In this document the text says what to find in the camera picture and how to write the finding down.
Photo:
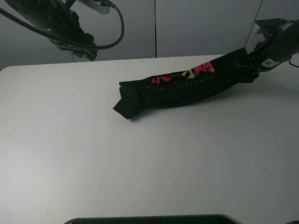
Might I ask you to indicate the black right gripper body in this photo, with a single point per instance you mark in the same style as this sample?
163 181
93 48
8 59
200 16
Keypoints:
261 61

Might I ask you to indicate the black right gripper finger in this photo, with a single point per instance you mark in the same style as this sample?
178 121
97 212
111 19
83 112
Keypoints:
248 76

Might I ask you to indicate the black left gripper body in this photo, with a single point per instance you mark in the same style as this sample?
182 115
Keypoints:
73 33

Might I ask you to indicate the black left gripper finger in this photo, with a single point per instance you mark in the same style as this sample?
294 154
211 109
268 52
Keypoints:
91 56

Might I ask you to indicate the black printed t-shirt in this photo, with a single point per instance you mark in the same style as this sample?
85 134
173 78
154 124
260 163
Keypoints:
179 88

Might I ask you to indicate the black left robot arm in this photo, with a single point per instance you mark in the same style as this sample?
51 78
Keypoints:
53 17

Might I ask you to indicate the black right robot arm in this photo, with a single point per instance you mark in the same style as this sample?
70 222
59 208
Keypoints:
281 42

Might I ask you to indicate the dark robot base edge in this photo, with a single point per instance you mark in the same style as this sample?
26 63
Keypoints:
187 219

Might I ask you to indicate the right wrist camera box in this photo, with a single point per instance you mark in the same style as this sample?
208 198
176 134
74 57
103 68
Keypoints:
270 27

